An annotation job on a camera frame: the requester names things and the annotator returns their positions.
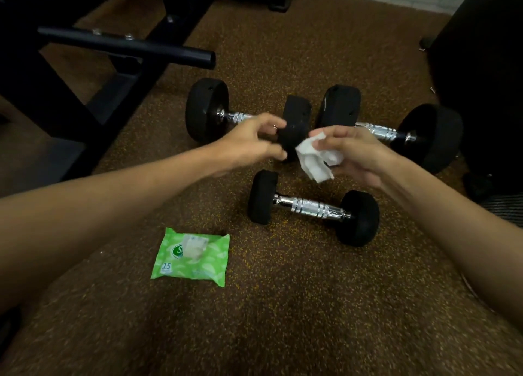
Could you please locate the person's right hand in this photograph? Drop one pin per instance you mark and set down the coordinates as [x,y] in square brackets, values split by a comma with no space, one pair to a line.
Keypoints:
[359,151]

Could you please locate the person's left hand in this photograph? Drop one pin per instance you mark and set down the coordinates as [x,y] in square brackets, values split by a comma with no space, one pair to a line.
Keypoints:
[245,142]

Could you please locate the white wet wipe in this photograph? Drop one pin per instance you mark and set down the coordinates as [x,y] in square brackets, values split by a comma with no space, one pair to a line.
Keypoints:
[314,163]

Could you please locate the medium black chrome dumbbell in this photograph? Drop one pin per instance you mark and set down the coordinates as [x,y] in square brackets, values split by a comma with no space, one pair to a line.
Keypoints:
[204,110]

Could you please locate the large black chrome dumbbell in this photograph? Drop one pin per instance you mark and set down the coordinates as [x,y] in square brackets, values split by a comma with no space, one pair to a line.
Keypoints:
[433,138]

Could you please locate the small black chrome dumbbell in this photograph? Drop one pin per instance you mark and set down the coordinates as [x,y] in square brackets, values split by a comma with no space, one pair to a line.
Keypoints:
[310,208]

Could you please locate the green wet wipes packet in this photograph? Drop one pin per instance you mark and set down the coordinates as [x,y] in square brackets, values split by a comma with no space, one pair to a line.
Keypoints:
[192,269]

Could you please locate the person's right forearm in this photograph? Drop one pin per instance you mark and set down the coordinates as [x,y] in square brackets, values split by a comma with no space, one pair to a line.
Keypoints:
[457,232]

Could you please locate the person's left forearm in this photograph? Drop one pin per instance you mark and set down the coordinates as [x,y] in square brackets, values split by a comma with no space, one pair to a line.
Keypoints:
[102,216]

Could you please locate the black bulky equipment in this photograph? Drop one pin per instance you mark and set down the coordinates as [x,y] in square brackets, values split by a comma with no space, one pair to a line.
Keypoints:
[482,81]

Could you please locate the black mesh waste basket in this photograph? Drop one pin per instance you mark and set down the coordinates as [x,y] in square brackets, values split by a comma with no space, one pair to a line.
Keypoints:
[506,210]

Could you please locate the black metal bench frame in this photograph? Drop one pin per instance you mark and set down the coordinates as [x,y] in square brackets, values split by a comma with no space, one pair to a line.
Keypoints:
[49,102]

